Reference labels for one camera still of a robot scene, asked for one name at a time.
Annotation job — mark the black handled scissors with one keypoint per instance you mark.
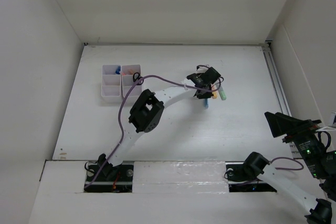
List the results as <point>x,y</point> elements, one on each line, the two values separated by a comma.
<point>137,79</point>

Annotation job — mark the green highlighter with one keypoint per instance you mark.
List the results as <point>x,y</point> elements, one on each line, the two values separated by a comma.
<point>221,92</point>

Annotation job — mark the orange highlighter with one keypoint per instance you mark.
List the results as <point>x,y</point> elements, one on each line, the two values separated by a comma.
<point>214,92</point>

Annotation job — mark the clear glue bottle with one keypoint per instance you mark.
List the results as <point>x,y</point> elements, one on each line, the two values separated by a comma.
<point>118,70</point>

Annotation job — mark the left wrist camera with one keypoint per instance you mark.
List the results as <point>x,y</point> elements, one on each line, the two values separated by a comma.
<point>202,68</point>

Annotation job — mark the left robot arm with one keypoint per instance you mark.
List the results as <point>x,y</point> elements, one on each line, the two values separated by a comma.
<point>147,110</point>

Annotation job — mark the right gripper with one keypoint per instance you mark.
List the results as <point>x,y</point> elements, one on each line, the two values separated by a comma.
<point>294,127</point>

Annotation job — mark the aluminium side rail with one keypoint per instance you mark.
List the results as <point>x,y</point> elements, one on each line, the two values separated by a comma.
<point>283,106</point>

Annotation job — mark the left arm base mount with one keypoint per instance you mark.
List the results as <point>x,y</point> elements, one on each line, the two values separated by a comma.
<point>121,182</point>

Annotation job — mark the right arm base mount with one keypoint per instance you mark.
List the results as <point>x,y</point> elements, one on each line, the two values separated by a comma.
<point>239,182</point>

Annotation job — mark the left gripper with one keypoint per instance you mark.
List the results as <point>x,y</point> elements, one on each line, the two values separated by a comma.
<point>208,95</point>

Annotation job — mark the white left organizer bin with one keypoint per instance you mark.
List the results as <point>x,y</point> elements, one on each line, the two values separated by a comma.
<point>110,84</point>

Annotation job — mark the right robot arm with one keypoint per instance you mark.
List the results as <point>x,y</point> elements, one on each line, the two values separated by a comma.
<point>312,190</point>

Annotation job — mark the white right organizer bin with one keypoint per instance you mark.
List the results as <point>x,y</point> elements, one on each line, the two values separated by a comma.
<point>127,83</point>

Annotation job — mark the white organizer bin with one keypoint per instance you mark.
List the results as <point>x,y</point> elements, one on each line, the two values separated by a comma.
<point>110,84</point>
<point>127,83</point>

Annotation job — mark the blue correction tape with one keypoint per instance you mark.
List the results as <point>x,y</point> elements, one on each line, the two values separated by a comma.
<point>206,103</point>

